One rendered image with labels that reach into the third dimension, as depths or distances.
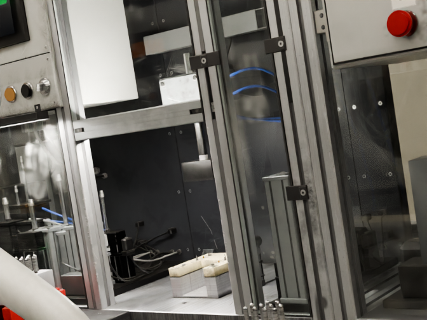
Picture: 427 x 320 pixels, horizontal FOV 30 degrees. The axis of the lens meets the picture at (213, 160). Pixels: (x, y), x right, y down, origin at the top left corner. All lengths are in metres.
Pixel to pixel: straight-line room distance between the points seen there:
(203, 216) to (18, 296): 1.13
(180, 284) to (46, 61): 0.58
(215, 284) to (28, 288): 0.74
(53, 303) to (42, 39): 0.90
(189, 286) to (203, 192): 0.38
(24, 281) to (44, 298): 0.04
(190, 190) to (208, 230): 0.12
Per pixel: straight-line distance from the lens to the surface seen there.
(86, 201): 1.80
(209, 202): 2.11
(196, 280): 1.83
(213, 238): 2.12
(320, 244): 1.43
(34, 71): 1.85
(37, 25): 1.84
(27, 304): 1.06
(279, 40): 1.42
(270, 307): 1.38
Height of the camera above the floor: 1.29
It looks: 3 degrees down
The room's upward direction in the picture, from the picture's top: 9 degrees counter-clockwise
